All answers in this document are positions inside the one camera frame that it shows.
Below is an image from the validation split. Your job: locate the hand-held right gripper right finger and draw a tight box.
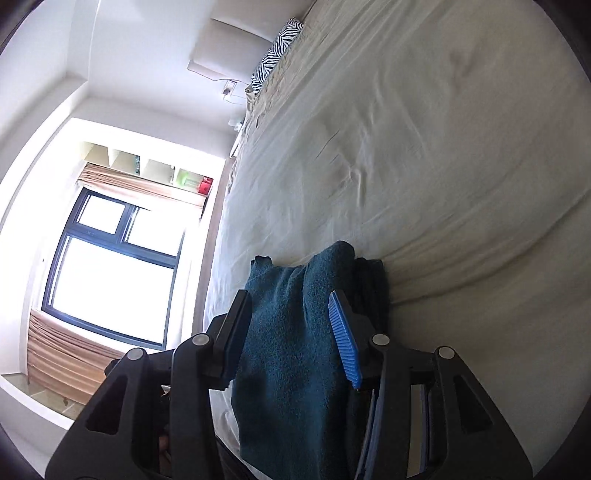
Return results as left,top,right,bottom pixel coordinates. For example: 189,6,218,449
328,290,533,480

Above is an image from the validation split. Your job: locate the beige curtain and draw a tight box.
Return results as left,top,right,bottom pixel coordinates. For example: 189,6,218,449
76,161,206,217
25,309,122,408

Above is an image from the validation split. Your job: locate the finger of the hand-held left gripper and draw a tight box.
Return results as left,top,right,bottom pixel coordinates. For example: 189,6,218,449
356,388,385,477

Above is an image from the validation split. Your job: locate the beige bed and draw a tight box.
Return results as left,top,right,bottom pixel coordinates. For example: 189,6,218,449
203,0,591,480

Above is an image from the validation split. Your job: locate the cream padded headboard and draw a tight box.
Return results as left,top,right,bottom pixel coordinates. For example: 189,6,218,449
187,17,278,86

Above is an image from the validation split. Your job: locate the white wall shelf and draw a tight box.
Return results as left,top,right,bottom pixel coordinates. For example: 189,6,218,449
81,141,216,197

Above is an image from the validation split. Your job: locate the dark green knit sweater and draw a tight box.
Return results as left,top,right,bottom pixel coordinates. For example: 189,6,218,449
230,240,394,480

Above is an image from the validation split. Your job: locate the white charger cable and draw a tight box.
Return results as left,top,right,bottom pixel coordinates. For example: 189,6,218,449
221,79,246,105

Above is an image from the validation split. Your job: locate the green box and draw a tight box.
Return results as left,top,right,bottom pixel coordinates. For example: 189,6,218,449
173,168,204,190

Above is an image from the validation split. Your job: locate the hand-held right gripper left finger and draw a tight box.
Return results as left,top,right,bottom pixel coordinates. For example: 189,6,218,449
45,290,254,480

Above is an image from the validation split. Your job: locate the dark framed window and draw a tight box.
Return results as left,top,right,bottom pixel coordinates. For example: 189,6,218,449
41,187,186,350

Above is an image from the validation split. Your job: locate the zebra print pillow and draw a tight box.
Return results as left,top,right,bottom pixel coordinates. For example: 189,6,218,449
250,17,306,96

